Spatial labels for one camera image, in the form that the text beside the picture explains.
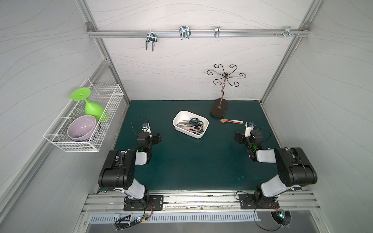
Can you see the green table mat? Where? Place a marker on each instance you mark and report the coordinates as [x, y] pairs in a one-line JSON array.
[[179, 162]]

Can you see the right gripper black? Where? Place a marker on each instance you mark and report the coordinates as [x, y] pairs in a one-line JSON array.
[[239, 137]]

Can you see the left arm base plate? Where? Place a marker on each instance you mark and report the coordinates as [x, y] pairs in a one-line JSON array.
[[148, 203]]

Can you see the metal double hook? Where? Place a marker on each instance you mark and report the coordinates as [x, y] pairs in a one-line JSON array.
[[185, 32], [151, 40]]

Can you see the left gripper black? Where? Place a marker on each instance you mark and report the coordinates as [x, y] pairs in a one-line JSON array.
[[156, 138]]

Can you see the metal bracket hook right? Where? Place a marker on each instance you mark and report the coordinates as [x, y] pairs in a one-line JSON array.
[[287, 34]]

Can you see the aluminium top rail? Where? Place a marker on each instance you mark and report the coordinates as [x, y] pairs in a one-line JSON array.
[[209, 33]]

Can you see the black handled scissors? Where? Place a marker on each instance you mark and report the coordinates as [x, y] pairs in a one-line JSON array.
[[197, 130]]

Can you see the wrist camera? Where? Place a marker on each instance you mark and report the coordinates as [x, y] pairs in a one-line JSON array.
[[146, 128], [249, 126]]

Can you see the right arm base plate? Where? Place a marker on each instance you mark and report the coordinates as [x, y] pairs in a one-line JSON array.
[[252, 201]]

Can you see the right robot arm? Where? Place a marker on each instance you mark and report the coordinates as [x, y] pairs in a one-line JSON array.
[[294, 170]]

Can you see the metal double hook left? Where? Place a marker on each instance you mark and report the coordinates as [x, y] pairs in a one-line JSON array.
[[151, 40]]

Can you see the purple bowl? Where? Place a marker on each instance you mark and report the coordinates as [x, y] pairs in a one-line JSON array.
[[82, 128]]

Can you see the green plastic goblet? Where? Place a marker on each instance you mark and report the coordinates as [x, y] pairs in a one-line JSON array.
[[92, 109]]

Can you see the orange white spoon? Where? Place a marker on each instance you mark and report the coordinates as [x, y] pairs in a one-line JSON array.
[[224, 120]]

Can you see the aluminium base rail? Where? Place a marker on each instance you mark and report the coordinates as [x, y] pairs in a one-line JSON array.
[[197, 201]]

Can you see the metal double hook middle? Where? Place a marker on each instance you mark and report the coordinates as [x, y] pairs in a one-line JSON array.
[[185, 32]]

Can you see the blue handled scissors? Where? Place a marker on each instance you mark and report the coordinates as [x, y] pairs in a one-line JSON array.
[[192, 122]]

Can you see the white plastic storage box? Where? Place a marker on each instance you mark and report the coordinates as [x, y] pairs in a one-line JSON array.
[[185, 115]]

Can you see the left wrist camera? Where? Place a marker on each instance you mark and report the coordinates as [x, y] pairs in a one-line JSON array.
[[146, 128]]

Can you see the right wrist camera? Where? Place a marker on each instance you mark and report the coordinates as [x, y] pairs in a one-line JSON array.
[[249, 126]]

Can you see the white wire basket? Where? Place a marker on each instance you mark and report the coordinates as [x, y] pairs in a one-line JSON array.
[[108, 95]]

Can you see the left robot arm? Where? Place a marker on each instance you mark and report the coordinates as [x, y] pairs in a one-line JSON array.
[[118, 171]]

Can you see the small metal hook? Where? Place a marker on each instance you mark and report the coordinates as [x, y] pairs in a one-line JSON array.
[[217, 32]]

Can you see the white vented cable duct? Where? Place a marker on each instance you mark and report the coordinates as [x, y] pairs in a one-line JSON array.
[[208, 217]]

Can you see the brown metal hook stand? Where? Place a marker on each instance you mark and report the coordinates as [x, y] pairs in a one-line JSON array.
[[220, 106]]

